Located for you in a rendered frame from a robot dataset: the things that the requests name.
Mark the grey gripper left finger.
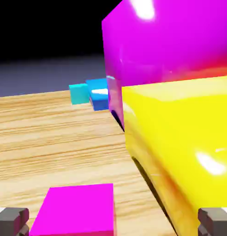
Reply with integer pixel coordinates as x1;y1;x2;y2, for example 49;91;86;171
0;207;30;236

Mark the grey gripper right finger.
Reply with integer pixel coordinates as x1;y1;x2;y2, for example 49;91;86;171
197;207;227;236

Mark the small magenta cube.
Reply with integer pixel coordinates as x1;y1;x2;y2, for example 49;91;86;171
30;183;117;236

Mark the small teal cube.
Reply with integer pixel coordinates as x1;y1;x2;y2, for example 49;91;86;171
68;83;90;105

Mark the small blue cube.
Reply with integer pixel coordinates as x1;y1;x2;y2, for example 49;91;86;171
85;78;109;112

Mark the large yellow box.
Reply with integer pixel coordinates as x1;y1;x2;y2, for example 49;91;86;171
121;75;227;236

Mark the large magenta box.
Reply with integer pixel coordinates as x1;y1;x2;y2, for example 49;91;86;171
102;0;227;128

